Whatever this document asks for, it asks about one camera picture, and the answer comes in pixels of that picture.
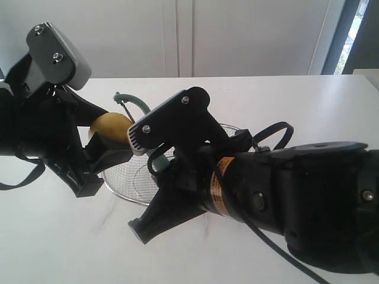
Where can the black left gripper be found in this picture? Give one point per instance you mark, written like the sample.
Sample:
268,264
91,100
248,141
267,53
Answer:
43,130

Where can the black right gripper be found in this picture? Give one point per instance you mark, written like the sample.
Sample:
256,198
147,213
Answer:
183,194

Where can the yellow lemon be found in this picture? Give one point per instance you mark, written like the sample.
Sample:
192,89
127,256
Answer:
113,126

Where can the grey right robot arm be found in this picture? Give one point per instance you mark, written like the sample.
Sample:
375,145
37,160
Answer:
322,198

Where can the white cabinet doors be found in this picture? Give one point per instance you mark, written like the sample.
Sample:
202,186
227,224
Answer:
139,39

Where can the metal wire mesh basket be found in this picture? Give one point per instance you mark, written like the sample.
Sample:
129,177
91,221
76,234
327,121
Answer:
131,180

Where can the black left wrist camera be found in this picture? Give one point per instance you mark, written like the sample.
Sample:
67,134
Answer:
51,60

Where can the window with dark frame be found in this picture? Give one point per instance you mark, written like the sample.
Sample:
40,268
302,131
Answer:
354,43

